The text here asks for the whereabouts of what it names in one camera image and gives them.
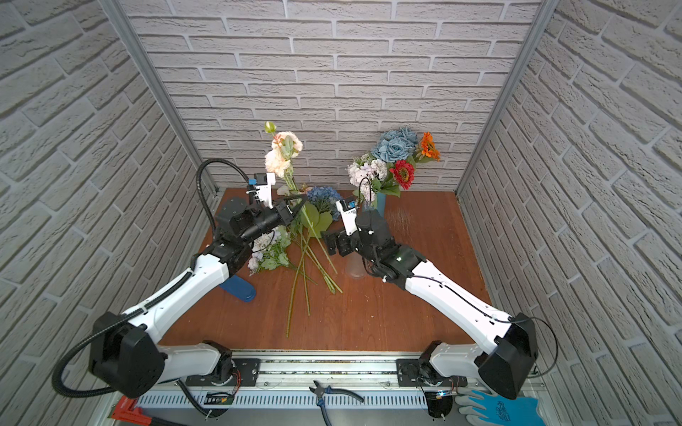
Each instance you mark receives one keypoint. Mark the aluminium left corner post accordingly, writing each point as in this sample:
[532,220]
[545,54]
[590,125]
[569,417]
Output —
[129,37]

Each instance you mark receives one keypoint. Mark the aluminium right corner post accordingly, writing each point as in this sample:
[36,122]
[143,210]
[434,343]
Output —
[527,49]

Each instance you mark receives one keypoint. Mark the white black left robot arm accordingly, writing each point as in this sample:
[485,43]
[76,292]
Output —
[126,353]

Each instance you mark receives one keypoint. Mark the light blue rose bouquet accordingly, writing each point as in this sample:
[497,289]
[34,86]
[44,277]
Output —
[395,145]

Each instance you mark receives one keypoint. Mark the orange gerbera flower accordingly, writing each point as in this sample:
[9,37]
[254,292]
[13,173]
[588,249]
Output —
[425,151]

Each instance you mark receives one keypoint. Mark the red clamp tool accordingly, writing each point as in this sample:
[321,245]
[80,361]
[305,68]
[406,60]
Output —
[126,410]

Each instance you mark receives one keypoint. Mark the dark blue lying vase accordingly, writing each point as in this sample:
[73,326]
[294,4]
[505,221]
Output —
[239,288]

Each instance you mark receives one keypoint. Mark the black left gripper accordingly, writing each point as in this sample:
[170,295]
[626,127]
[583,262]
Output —
[286,209]

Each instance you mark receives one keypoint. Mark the red carnation flower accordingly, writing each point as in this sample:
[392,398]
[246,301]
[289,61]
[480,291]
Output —
[400,176]

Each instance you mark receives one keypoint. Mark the clear glass vase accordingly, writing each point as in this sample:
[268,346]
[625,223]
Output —
[355,268]

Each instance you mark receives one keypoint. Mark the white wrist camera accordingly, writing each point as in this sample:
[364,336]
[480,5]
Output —
[347,209]
[259,189]

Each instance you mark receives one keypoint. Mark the peach rose stem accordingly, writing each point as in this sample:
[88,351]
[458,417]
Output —
[285,148]

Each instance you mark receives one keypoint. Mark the aluminium corner post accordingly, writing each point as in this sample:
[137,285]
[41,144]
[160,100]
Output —
[129,37]
[527,49]

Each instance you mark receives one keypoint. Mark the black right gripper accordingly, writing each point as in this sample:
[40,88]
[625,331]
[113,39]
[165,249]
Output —
[334,238]

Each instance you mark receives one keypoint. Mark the teal ceramic vase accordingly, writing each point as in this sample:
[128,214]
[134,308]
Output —
[378,203]

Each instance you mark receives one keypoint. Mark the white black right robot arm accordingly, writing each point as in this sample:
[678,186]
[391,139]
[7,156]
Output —
[504,347]

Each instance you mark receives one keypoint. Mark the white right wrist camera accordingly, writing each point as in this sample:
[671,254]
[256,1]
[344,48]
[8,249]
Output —
[347,209]

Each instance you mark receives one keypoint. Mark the dark blue hydrangea flower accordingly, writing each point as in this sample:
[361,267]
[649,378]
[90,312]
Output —
[322,207]

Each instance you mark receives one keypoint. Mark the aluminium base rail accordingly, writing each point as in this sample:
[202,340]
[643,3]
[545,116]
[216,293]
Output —
[319,388]

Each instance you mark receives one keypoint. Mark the white blue work glove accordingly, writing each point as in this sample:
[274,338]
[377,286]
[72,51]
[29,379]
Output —
[481,408]

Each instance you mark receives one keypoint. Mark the small pink white bouquet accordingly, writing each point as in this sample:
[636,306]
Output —
[270,251]

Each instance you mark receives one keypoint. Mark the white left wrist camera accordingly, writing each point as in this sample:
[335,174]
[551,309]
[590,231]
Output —
[259,189]

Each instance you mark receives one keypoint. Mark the pink white mixed bouquet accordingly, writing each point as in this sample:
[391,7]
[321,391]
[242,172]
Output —
[368,174]

